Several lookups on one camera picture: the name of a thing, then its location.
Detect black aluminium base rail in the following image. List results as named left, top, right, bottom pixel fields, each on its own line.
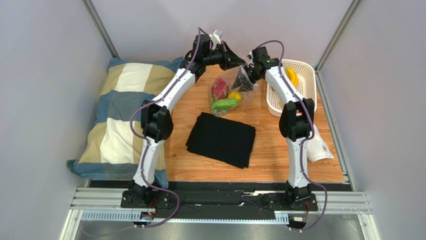
left=70, top=182, right=372, bottom=224

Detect fake green cucumber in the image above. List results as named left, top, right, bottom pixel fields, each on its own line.
left=211, top=98, right=239, bottom=112

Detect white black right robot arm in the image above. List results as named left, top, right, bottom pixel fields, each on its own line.
left=244, top=46, right=315, bottom=210

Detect striped blue beige pillow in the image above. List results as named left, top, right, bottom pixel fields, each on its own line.
left=66, top=57, right=183, bottom=180

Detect fake yellow bananas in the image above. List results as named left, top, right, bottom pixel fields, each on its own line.
left=285, top=67, right=299, bottom=88

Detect fake pink dragon fruit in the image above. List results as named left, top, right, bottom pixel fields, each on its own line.
left=210, top=77, right=230, bottom=104

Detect clear zip top bag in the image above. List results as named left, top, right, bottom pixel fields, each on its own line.
left=209, top=65, right=260, bottom=117

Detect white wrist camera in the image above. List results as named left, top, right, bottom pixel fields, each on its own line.
left=245, top=51, right=254, bottom=66
left=209, top=29, right=223, bottom=50

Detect white perforated plastic basket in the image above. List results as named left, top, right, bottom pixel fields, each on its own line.
left=266, top=59, right=318, bottom=117

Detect fake yellow bell pepper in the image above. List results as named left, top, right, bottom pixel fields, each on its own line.
left=228, top=91, right=243, bottom=102

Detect folded black cloth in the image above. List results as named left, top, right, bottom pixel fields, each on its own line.
left=185, top=112, right=256, bottom=169

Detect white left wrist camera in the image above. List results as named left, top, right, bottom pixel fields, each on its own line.
left=209, top=29, right=223, bottom=50

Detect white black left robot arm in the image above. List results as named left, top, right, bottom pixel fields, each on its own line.
left=120, top=30, right=245, bottom=208

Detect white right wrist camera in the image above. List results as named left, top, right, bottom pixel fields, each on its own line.
left=245, top=51, right=254, bottom=66

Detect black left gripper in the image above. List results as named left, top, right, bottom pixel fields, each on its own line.
left=203, top=41, right=246, bottom=71

